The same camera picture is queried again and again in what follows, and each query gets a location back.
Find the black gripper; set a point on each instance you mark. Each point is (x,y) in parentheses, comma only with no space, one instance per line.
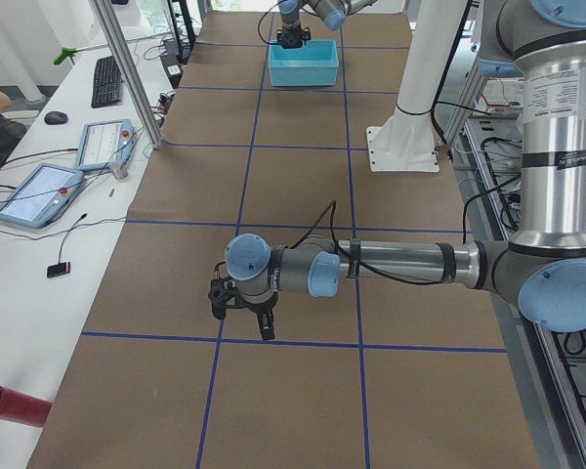
(290,35)
(258,308)

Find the light blue plastic bin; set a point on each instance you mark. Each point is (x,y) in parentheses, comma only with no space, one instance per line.
(314,64)

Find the black keyboard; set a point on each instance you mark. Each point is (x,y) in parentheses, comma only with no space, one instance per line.
(107,81)

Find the small black device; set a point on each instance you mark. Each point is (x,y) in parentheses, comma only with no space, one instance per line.
(58,270)

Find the upper teach pendant tablet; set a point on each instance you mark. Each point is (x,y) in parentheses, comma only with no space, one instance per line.
(104,142)

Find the teach pendant tablet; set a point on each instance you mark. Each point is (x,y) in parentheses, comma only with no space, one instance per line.
(42,197)
(104,142)

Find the black computer mouse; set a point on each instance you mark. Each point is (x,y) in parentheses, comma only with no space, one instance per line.
(55,118)

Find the lower teach pendant tablet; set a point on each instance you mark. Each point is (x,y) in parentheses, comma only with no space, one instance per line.
(42,197)

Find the red cylinder tube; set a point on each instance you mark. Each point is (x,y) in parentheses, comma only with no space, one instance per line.
(22,408)

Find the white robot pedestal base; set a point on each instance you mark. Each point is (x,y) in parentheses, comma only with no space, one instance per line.
(406,142)

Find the aluminium frame post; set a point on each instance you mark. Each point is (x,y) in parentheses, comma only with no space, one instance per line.
(118,47)

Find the green handled tool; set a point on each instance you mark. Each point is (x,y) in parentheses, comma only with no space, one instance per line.
(70,53)

